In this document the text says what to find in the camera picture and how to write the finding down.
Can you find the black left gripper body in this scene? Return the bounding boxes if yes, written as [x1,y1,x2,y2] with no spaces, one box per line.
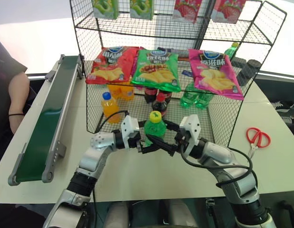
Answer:
[127,130,147,155]

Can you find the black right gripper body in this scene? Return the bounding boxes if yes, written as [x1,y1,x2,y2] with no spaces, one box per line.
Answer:
[173,129,187,153]

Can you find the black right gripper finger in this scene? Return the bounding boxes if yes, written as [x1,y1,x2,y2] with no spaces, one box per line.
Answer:
[164,120,181,132]
[146,133,177,157]

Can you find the green bottle with yellow cap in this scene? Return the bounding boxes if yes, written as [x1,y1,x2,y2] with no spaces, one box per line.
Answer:
[143,111,167,147]
[224,42,240,60]

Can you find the green conveyor belt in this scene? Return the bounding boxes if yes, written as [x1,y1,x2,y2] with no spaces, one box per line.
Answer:
[8,54,86,187]

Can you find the cola bottle red cap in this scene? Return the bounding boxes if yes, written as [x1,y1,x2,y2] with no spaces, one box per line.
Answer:
[151,92,170,120]

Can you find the green soda bottle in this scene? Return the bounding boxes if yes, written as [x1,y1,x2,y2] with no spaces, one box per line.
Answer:
[195,91,215,111]
[179,82,199,109]

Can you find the orange soda bottle blue cap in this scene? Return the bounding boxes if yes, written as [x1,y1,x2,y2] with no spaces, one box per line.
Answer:
[100,91,121,124]

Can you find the green chip bag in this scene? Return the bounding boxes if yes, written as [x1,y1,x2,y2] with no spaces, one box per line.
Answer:
[130,48,182,93]

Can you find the red chip bag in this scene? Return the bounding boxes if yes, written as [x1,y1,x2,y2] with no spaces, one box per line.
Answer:
[85,46,139,85]

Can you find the pink chip bag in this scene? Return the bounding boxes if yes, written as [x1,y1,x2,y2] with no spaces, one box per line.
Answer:
[188,48,245,101]

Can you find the dark blue snack bag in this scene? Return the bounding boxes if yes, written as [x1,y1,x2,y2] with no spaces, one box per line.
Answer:
[158,47,193,58]

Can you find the black cylindrical can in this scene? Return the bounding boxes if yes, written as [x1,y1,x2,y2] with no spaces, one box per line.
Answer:
[236,59,262,87]
[231,57,247,75]

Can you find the black and white sneaker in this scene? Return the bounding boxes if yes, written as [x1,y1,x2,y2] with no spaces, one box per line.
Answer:
[271,100,294,113]

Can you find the green drink carton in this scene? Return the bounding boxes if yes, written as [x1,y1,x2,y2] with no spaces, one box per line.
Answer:
[129,0,155,21]

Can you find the red strawberry drink carton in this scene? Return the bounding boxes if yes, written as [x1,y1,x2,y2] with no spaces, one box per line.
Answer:
[172,0,203,24]

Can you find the green hanging snack packets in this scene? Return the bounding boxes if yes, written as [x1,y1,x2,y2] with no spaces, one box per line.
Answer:
[92,0,120,20]

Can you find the pink hanging snack packets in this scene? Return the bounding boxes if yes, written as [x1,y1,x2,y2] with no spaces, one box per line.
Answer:
[210,0,246,25]

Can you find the person black shirt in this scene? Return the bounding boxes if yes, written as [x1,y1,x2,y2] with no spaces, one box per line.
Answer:
[0,35,28,168]

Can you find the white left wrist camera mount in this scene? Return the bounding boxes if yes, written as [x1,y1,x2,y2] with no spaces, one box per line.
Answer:
[120,115,141,148]

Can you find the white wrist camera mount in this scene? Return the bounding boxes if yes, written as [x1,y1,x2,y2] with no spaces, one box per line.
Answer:
[179,114,201,153]
[120,115,141,148]

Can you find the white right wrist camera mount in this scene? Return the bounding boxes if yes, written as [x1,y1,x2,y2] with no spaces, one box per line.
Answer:
[179,114,201,153]

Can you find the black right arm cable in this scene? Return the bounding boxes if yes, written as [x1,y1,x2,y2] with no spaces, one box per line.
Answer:
[179,142,258,189]

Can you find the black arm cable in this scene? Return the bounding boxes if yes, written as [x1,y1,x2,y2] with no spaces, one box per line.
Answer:
[179,142,258,189]
[96,109,130,135]

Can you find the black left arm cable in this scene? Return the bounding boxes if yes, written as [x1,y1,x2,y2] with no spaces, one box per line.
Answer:
[96,109,130,135]

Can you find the red handled scissors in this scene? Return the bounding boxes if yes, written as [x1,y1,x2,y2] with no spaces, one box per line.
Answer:
[246,127,272,159]

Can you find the black wire rack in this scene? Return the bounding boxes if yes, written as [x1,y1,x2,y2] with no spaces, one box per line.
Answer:
[69,0,288,148]

